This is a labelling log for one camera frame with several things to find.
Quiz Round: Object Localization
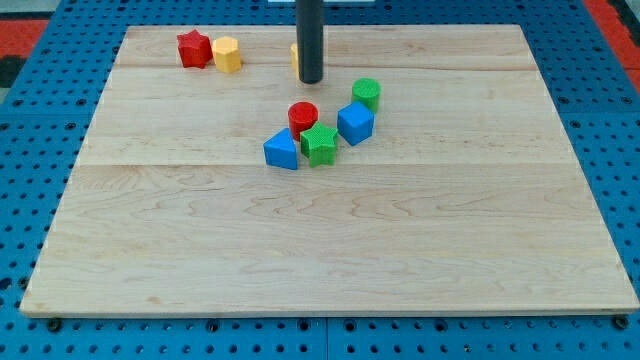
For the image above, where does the blue cube block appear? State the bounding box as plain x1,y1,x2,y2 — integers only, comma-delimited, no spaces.
337,101,375,146

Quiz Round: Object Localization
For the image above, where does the green star block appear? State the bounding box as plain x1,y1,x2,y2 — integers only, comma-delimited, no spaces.
300,122,338,167

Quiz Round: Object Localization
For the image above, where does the green cylinder block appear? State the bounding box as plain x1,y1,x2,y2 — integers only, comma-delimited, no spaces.
351,78,382,113

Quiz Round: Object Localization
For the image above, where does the yellow block behind rod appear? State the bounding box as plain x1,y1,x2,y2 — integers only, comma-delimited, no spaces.
290,43,299,77

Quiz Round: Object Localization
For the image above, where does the wooden board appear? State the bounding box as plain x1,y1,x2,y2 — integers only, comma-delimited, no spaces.
20,25,639,319

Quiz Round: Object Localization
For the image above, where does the yellow hexagon block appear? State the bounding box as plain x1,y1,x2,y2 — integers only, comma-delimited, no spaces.
212,36,242,74

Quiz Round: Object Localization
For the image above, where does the blue triangle block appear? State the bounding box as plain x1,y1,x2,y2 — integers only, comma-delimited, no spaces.
263,128,298,170

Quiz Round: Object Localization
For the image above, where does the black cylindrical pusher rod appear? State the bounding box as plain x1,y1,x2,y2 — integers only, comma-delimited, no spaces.
295,0,324,84

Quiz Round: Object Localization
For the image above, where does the red cylinder block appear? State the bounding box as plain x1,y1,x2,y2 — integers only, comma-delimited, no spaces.
287,101,319,141

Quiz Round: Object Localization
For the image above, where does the red star block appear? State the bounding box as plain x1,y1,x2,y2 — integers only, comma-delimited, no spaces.
176,29,213,69

